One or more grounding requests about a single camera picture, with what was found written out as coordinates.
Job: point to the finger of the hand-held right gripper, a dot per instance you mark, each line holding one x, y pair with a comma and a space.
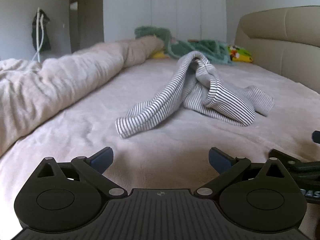
302, 170
317, 137

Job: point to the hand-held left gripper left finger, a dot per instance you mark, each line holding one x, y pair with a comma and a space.
102, 158

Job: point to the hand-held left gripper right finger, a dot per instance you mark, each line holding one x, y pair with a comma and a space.
220, 161

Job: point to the grey striped garment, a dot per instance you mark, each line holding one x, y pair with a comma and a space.
225, 105

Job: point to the beige rolled duvet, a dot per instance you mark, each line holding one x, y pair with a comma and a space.
62, 80

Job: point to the beige padded headboard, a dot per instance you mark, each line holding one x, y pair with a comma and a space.
287, 35

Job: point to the yellow printed pillow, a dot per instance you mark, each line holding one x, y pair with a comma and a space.
240, 53

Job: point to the green blanket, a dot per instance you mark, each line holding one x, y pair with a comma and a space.
200, 47

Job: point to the white wardrobe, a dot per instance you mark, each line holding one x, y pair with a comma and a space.
175, 10

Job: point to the brown door frame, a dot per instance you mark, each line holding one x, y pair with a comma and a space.
87, 25

